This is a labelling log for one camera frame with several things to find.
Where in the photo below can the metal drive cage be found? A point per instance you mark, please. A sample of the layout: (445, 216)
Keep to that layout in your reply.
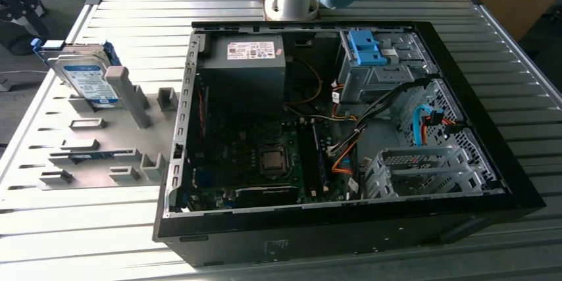
(386, 78)

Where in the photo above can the green motherboard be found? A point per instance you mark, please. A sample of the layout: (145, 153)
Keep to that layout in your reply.
(232, 149)

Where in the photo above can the black open PC case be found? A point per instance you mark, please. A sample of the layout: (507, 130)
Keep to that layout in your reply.
(351, 228)

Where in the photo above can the black mesh wastebasket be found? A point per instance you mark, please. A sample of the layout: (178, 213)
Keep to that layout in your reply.
(24, 44)

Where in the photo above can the grey power supply unit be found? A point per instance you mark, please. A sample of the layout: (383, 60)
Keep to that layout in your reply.
(242, 87)

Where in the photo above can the blue plastic drive latch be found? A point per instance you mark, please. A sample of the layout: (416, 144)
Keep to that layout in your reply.
(366, 54)

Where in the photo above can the grey parts rack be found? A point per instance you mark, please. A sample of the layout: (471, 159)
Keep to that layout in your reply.
(109, 136)

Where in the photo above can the silver disk bay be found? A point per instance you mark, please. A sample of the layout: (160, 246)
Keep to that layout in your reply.
(420, 154)

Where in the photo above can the hard disk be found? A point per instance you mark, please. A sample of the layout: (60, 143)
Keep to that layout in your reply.
(87, 83)

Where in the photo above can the black graphics card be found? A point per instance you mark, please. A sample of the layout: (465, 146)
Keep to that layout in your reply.
(266, 195)

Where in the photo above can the silver CPU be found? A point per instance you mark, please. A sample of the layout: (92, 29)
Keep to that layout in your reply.
(272, 160)

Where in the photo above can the CPU socket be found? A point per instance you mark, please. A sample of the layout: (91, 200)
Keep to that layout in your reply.
(259, 162)

